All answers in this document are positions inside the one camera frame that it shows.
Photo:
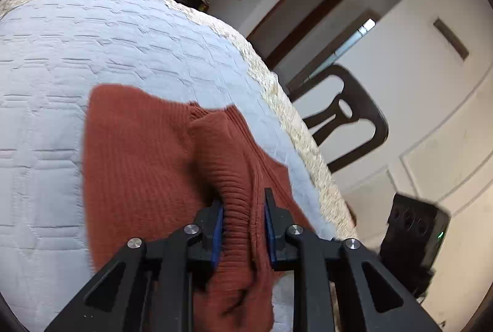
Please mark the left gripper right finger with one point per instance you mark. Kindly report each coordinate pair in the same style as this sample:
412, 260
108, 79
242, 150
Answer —
338, 284

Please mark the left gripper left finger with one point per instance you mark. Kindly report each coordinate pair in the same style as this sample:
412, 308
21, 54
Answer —
149, 286

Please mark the rust red knit sweater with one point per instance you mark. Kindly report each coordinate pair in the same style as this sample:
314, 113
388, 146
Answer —
150, 165

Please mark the white quilted table cover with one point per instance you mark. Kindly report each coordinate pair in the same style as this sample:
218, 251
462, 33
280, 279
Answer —
53, 54

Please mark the dark chair by wall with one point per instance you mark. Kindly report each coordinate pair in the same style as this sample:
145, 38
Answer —
352, 104

